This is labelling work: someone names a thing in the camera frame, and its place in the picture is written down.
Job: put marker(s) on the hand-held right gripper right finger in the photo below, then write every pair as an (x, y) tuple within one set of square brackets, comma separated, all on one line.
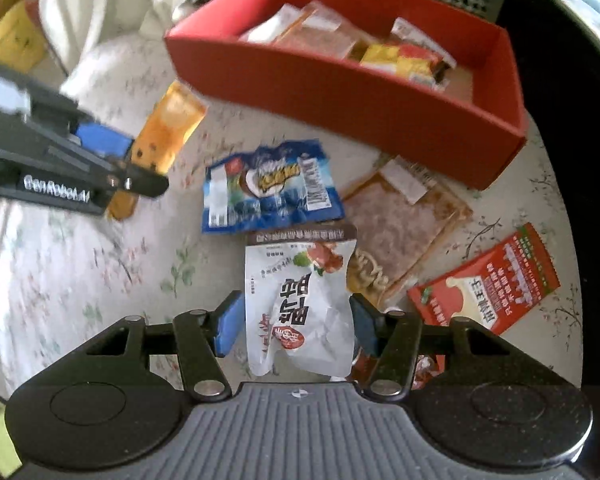
[(365, 320)]

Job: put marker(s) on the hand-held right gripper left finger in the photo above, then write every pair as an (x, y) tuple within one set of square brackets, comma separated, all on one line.
[(230, 320)]

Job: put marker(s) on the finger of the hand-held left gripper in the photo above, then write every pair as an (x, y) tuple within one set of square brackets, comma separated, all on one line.
[(142, 182), (105, 137)]

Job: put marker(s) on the white snack packet brown band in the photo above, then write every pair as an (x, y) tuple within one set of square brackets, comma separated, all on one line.
[(300, 305)]

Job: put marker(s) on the orange clear meat snack packet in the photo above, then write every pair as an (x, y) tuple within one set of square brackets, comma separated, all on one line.
[(320, 35), (405, 230)]

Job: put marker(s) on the red and green snack packet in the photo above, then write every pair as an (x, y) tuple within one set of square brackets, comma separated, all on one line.
[(485, 285)]

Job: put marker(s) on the blue snack packet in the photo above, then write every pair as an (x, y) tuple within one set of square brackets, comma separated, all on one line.
[(270, 185)]

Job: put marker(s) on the red cardboard box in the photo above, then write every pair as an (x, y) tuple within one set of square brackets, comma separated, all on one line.
[(330, 95)]

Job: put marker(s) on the red and yellow snack packet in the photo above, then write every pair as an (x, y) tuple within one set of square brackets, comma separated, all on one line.
[(400, 62)]

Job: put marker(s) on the clear packet with white label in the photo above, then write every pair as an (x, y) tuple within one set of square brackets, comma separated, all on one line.
[(412, 30)]

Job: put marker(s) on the white towel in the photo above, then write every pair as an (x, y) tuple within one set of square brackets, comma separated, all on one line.
[(105, 0)]

